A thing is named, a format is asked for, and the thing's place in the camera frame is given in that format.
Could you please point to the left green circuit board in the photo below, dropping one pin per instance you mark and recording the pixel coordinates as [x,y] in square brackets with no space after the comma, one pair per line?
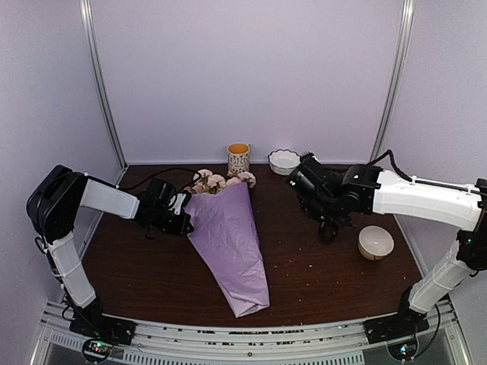
[95,350]

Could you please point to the pale pink rose stem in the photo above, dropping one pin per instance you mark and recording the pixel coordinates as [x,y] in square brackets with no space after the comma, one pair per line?
[206,182]

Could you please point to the left aluminium frame post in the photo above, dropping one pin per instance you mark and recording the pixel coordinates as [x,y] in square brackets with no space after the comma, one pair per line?
[90,34]

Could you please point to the green circuit board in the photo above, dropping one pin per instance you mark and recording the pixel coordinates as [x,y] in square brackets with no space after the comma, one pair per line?
[403,350]
[95,350]

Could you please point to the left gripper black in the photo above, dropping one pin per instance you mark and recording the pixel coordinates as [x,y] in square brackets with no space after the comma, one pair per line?
[179,229]

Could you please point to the patterned cup with orange inside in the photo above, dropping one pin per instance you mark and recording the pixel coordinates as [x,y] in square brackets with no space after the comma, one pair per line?
[238,158]

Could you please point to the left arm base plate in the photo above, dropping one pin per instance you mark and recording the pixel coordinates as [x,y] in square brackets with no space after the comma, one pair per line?
[112,330]

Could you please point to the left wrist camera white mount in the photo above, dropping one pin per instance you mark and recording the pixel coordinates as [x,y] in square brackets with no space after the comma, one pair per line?
[178,202]

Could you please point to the right aluminium frame post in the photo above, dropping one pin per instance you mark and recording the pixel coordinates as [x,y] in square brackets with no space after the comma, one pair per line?
[402,48]

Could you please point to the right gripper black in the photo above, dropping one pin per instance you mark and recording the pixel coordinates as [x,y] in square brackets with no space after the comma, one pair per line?
[309,207]

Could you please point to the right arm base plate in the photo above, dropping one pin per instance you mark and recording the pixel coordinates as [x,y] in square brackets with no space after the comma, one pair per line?
[392,327]

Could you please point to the pink carnation stem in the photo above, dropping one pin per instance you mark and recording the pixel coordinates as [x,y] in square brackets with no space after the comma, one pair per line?
[243,177]

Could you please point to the right green circuit board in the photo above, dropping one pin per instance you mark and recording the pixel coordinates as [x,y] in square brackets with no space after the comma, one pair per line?
[403,350]

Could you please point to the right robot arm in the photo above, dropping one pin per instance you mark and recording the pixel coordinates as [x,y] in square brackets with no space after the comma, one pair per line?
[369,189]

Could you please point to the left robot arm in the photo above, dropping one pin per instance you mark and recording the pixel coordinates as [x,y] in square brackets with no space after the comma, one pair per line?
[53,209]

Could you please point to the front aluminium rail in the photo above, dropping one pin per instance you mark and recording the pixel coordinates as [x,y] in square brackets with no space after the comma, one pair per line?
[344,342]

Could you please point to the plain white bowl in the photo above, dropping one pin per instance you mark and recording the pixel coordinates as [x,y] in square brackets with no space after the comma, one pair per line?
[375,243]

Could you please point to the aluminium frame post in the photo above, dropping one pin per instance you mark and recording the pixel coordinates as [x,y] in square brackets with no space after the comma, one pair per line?
[90,34]
[402,48]

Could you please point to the purple wrapping paper sheet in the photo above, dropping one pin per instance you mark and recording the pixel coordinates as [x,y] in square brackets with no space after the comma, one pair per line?
[226,238]

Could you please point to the white scalloped bowl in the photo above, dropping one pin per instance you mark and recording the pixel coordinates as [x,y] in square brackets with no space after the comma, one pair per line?
[282,162]

